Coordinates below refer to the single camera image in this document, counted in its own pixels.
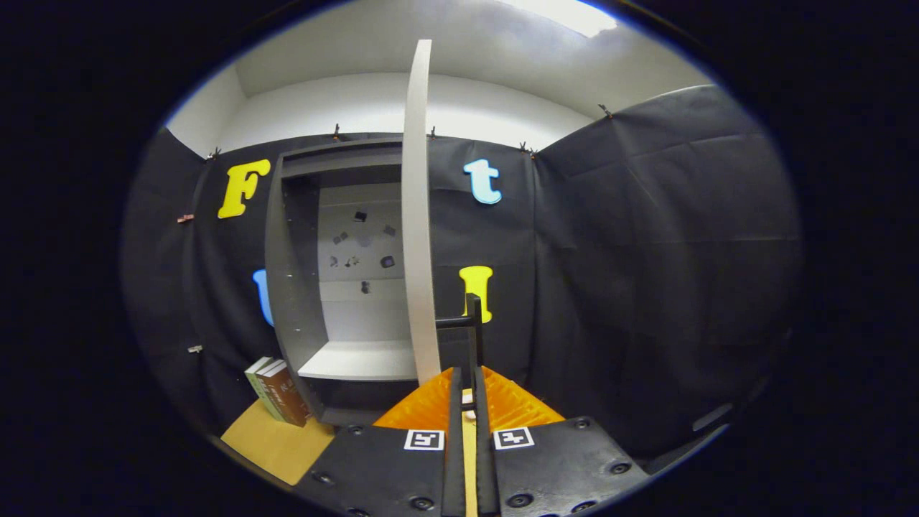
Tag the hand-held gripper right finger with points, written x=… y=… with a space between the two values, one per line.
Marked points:
x=484 y=467

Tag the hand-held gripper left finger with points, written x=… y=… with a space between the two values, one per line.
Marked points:
x=455 y=467

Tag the white cabinet shelf board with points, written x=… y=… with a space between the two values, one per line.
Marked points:
x=359 y=359

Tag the brown spine book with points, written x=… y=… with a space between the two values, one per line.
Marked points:
x=296 y=400
x=278 y=396

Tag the grey cabinet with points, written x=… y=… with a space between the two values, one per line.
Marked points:
x=294 y=287

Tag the black backdrop cloth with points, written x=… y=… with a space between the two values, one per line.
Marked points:
x=646 y=273

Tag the long ceiling light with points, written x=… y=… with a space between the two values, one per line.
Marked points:
x=567 y=14

